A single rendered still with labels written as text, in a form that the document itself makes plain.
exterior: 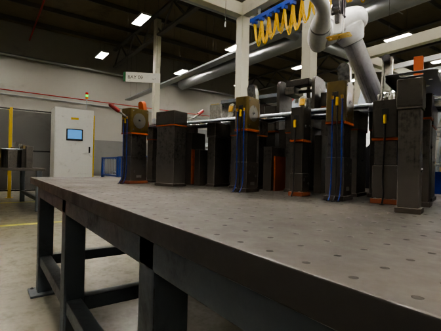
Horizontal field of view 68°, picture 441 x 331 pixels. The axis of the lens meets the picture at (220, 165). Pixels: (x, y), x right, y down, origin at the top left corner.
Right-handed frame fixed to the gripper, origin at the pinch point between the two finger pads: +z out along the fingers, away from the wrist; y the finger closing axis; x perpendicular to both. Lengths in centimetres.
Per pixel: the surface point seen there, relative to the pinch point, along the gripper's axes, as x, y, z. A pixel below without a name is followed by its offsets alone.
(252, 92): -28.2, 12.6, 23.6
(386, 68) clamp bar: 13.5, -15.7, 13.6
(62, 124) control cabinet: -655, -267, -50
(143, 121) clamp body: -90, 11, 29
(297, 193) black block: -8, 18, 60
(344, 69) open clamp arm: 6.4, 17.5, 22.1
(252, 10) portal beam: -221, -328, -207
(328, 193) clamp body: 3, 23, 60
